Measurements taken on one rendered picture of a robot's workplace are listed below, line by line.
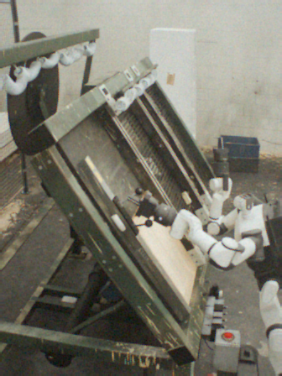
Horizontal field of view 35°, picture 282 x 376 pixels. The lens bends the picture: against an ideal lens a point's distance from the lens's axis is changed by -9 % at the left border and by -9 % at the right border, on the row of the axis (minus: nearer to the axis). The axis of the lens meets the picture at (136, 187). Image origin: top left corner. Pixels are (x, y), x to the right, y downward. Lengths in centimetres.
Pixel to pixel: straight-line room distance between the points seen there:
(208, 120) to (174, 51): 195
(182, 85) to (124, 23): 193
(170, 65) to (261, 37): 193
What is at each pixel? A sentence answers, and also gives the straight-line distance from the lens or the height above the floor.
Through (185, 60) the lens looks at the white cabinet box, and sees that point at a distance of 609.
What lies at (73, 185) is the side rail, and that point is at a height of 168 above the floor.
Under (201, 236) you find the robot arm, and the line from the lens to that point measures 201.
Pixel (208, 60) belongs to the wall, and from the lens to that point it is 748.
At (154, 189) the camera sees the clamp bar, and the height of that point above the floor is 137.
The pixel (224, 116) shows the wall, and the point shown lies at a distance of 764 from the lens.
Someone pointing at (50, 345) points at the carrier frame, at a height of 75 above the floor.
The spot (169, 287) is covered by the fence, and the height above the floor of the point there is 107.
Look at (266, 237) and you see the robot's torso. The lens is 233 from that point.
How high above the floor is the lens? 241
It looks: 23 degrees down
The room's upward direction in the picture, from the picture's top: straight up
